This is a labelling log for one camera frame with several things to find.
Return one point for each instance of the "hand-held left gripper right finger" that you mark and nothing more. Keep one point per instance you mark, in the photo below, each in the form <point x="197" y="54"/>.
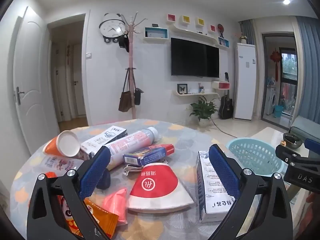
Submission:
<point x="222" y="170"/>

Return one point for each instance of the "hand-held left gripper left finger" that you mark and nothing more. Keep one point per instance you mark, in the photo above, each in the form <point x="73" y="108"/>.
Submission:
<point x="93" y="175"/>

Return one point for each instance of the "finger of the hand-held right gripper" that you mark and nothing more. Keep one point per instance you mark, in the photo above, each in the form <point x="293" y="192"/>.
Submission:
<point x="287" y="155"/>
<point x="312" y="145"/>

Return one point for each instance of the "white milk carton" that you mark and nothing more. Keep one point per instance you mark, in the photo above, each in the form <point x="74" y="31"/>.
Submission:
<point x="210" y="197"/>
<point x="100" y="140"/>

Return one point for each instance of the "teal plastic basket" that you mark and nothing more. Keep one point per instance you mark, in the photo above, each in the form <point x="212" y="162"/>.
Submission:
<point x="252" y="155"/>

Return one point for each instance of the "dark blue lump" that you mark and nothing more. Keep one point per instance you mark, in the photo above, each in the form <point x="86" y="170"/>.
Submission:
<point x="103" y="181"/>

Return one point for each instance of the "dark metal bowl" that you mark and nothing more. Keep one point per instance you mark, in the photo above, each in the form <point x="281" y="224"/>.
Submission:
<point x="292" y="141"/>

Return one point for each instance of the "teal sofa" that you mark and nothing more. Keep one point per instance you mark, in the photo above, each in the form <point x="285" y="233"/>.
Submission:
<point x="305" y="125"/>

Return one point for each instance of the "white coffee table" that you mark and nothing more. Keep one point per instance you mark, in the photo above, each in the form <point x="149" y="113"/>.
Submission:
<point x="268" y="135"/>

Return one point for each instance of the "pink packet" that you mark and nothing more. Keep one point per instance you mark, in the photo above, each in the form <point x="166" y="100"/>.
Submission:
<point x="117" y="202"/>

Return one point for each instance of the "pink and white bottle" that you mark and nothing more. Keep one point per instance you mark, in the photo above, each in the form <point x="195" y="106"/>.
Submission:
<point x="125" y="145"/>

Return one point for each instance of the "orange snack packet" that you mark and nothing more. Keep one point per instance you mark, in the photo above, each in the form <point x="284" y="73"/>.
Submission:
<point x="102" y="217"/>

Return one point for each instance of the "blue bucket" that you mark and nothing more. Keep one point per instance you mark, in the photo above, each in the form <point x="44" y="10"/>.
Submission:
<point x="278" y="111"/>

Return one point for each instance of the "red snack packet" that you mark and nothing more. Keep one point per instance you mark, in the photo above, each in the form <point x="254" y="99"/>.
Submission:
<point x="68" y="217"/>

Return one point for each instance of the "orange paper cup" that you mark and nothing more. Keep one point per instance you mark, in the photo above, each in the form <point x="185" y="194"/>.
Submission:
<point x="50" y="147"/>

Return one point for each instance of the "blue and red box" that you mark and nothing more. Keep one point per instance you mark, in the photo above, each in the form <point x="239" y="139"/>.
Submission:
<point x="147" y="155"/>

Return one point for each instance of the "white washing machine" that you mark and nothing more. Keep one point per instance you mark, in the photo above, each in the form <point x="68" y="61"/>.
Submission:
<point x="271" y="100"/>

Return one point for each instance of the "flattened red white paper cup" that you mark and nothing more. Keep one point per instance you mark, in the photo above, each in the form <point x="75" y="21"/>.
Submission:
<point x="155" y="185"/>

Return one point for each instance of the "black acoustic guitar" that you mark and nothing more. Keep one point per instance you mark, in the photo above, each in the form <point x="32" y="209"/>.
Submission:
<point x="226" y="107"/>

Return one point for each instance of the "green potted plant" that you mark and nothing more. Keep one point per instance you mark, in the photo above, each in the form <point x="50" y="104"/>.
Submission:
<point x="202" y="110"/>

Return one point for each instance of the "balcony glass door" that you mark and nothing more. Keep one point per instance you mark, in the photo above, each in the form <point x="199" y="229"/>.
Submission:
<point x="263" y="80"/>

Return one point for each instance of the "brown handbag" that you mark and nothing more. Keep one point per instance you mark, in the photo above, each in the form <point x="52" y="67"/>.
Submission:
<point x="125" y="102"/>

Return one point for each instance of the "pen cup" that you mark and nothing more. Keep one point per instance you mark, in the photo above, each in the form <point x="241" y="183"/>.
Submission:
<point x="201" y="88"/>

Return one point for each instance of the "white refrigerator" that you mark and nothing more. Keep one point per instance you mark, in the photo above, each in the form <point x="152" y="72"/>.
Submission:
<point x="243" y="80"/>

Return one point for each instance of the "black handbag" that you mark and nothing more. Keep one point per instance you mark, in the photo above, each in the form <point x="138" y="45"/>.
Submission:
<point x="137" y="96"/>

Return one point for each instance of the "wide blue curtain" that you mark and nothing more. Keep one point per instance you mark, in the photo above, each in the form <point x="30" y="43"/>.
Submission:
<point x="307" y="55"/>

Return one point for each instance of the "framed butterfly picture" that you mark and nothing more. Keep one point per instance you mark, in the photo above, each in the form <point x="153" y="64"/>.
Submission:
<point x="182" y="88"/>

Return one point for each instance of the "white hallway door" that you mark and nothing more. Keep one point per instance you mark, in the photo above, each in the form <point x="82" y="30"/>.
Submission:
<point x="80" y="80"/>

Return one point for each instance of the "red knot ornament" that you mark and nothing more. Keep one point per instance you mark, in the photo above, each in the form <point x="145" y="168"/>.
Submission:
<point x="275" y="56"/>

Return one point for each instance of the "white room door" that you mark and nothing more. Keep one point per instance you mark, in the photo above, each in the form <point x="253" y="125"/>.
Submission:
<point x="32" y="80"/>

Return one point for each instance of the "pink coat rack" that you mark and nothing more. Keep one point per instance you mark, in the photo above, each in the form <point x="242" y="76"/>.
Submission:
<point x="131" y="60"/>

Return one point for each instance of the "small flower pot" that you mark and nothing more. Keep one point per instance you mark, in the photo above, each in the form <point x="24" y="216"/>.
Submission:
<point x="243" y="39"/>

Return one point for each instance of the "small blue cube shelf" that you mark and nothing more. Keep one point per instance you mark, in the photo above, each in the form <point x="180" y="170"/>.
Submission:
<point x="223" y="41"/>

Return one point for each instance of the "narrow blue curtain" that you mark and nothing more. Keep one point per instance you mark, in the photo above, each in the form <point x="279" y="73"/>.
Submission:
<point x="248" y="30"/>

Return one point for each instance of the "black cap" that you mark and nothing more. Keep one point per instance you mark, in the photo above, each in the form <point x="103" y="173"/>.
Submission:
<point x="123" y="43"/>

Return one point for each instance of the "round red fan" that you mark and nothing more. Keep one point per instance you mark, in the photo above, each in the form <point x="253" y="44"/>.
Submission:
<point x="220" y="27"/>

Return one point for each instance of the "round ceiling light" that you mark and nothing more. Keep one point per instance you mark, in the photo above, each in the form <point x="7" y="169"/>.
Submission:
<point x="286" y="1"/>

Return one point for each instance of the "white low wall shelf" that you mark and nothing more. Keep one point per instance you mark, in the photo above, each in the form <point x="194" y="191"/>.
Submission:
<point x="195" y="94"/>

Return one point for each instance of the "red and white wall box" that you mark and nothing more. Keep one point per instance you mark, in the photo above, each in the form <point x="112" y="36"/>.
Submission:
<point x="223" y="86"/>

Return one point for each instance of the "black wall television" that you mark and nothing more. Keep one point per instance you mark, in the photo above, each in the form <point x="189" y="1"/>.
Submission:
<point x="195" y="57"/>

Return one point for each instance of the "white light switch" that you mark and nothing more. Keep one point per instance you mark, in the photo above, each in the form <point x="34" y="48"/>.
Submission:
<point x="88" y="55"/>

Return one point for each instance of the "red cube wall shelf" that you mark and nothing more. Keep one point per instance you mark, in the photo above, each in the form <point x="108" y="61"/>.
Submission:
<point x="212" y="28"/>
<point x="171" y="18"/>

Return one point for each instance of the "white curved wall shelf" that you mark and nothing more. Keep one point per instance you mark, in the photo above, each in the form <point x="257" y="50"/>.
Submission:
<point x="190" y="31"/>

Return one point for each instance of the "panda wall clock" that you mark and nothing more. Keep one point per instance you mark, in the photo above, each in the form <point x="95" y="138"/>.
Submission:
<point x="112" y="27"/>

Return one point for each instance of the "yellow cube wall shelf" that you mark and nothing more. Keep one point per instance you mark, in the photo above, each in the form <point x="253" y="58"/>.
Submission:
<point x="201" y="22"/>
<point x="186" y="19"/>

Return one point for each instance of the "blue box wall shelf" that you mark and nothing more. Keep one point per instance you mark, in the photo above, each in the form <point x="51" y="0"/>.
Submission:
<point x="155" y="28"/>

